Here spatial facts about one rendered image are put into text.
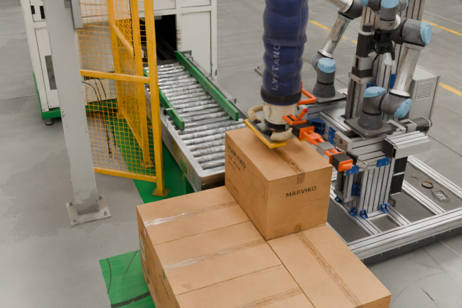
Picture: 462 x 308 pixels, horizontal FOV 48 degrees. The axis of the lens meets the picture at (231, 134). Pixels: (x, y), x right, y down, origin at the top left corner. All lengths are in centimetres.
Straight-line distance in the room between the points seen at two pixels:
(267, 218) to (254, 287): 40
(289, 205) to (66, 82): 171
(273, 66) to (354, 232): 143
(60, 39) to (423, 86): 233
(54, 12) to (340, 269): 229
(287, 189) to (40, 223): 209
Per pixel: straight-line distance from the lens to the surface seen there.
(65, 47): 354
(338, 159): 244
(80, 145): 383
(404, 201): 404
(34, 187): 461
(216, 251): 288
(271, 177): 274
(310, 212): 300
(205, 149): 377
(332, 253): 292
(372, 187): 368
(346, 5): 334
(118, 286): 352
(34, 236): 407
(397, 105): 301
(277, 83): 274
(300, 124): 273
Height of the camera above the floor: 244
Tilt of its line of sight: 28 degrees down
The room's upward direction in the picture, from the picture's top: 1 degrees clockwise
